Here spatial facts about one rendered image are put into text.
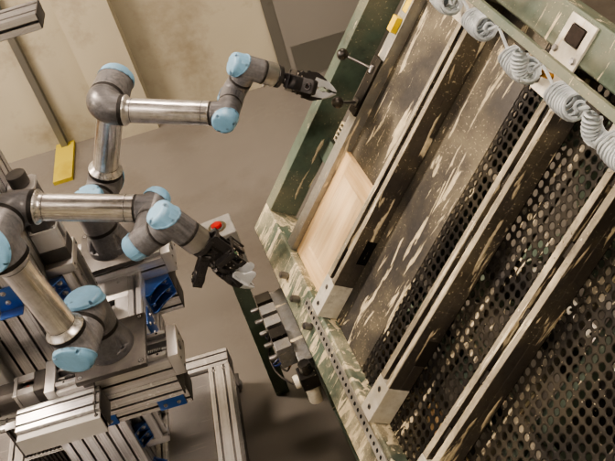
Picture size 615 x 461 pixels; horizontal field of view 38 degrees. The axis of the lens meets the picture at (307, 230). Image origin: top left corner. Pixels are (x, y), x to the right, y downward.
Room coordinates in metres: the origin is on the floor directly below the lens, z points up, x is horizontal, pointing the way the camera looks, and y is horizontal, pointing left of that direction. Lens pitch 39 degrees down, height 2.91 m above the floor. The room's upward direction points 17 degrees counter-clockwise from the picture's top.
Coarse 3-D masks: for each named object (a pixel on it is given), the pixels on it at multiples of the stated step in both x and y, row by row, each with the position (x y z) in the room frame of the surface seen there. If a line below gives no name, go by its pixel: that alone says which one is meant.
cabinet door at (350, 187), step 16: (352, 160) 2.36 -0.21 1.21; (336, 176) 2.39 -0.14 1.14; (352, 176) 2.31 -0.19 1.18; (336, 192) 2.35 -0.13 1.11; (352, 192) 2.27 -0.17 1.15; (368, 192) 2.19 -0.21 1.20; (320, 208) 2.38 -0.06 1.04; (336, 208) 2.30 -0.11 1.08; (352, 208) 2.22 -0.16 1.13; (320, 224) 2.34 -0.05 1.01; (336, 224) 2.26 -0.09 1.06; (352, 224) 2.18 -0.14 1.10; (304, 240) 2.38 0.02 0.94; (320, 240) 2.29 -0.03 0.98; (336, 240) 2.21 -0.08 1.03; (304, 256) 2.33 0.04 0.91; (320, 256) 2.24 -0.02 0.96; (336, 256) 2.17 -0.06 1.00; (320, 272) 2.19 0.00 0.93
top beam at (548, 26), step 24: (504, 0) 1.97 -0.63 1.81; (528, 0) 1.89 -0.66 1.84; (552, 0) 1.81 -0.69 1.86; (576, 0) 1.82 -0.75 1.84; (528, 24) 1.84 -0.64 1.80; (552, 24) 1.77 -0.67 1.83; (600, 24) 1.64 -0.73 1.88; (576, 48) 1.65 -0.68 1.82; (600, 48) 1.59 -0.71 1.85; (600, 72) 1.55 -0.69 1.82
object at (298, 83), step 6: (288, 78) 2.45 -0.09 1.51; (294, 78) 2.44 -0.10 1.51; (300, 78) 2.42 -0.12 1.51; (306, 78) 2.41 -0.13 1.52; (288, 84) 2.44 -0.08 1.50; (294, 84) 2.43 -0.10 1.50; (300, 84) 2.41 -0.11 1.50; (306, 84) 2.39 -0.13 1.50; (312, 84) 2.38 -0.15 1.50; (294, 90) 2.42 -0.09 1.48; (300, 90) 2.40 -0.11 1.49; (306, 90) 2.39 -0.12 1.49; (312, 90) 2.38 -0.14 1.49
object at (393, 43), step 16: (416, 0) 2.45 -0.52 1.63; (400, 16) 2.48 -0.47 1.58; (416, 16) 2.45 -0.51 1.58; (400, 32) 2.45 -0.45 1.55; (384, 48) 2.47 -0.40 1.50; (400, 48) 2.45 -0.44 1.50; (384, 64) 2.44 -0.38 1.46; (384, 80) 2.44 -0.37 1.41; (368, 96) 2.43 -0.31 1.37; (368, 112) 2.43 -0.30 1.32; (352, 128) 2.42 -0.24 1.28; (336, 144) 2.45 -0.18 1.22; (352, 144) 2.42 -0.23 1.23; (336, 160) 2.41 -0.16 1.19; (320, 176) 2.44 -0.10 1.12; (320, 192) 2.40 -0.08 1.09; (304, 208) 2.44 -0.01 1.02; (304, 224) 2.39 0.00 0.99; (288, 240) 2.43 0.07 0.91
